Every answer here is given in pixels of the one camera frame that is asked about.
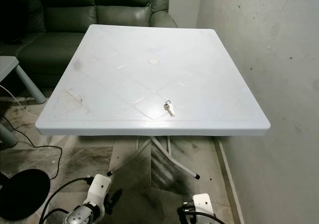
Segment silver keys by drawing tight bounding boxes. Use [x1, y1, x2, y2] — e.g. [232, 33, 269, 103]
[163, 100, 176, 117]

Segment white skirting board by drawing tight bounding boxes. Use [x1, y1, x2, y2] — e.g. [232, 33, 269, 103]
[213, 137, 246, 224]

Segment white plastic folding table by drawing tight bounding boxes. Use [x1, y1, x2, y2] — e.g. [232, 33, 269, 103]
[35, 24, 271, 180]

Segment small grey side table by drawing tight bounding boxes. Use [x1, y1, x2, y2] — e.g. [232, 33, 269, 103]
[0, 56, 47, 105]

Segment dark green leather sofa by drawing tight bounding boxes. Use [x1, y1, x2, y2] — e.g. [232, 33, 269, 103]
[0, 0, 178, 89]

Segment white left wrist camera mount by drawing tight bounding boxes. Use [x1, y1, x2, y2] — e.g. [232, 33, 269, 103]
[83, 174, 112, 208]

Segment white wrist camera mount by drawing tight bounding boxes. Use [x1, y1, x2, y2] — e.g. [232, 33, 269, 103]
[192, 193, 215, 218]
[83, 174, 112, 208]

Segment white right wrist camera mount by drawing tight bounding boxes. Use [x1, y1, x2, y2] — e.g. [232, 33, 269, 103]
[192, 193, 215, 218]

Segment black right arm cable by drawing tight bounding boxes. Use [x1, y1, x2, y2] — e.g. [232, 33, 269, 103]
[179, 208, 229, 224]

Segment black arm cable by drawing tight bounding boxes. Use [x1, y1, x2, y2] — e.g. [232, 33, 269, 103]
[179, 208, 229, 224]
[39, 176, 95, 224]

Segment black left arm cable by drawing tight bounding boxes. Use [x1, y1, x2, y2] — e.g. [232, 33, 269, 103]
[39, 176, 95, 224]

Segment black floor cable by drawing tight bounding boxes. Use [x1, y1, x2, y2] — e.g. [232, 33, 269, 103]
[0, 114, 63, 181]

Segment thin white cable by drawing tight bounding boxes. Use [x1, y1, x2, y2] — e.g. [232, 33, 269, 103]
[0, 84, 38, 118]

